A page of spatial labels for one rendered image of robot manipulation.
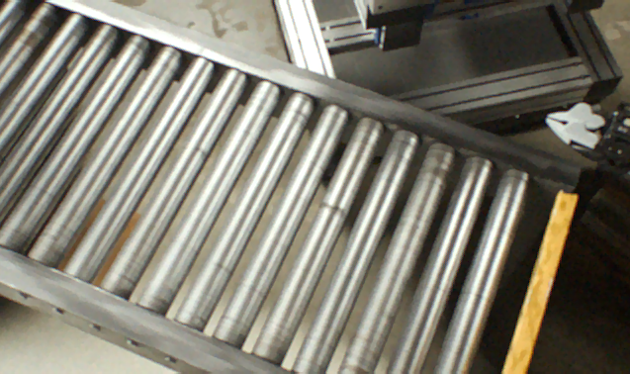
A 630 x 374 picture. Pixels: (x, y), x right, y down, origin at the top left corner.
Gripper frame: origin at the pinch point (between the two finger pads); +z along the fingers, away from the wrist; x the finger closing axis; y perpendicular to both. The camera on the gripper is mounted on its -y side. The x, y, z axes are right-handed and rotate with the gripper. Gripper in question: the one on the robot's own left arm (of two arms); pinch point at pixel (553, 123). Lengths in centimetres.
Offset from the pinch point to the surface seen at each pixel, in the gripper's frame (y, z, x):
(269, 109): 2.5, 46.3, 18.3
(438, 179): 3.3, 14.8, 20.4
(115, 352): -76, 77, 55
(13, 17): 3, 99, 19
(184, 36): 4, 67, 11
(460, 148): 3.3, 13.3, 13.5
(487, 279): 3.5, 2.4, 34.0
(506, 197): 3.4, 3.6, 19.2
